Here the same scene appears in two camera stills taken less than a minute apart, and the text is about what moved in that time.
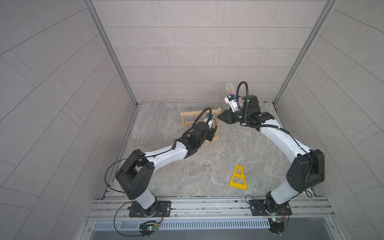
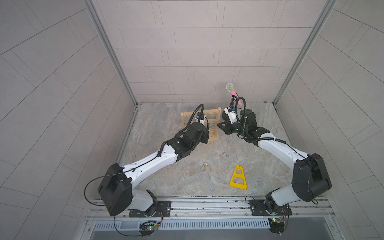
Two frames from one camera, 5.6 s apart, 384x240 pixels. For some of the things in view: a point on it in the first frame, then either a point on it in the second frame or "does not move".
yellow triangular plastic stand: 236,175 does not move
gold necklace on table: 206,165 does not move
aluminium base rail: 213,208 does not move
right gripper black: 231,116 → 228,127
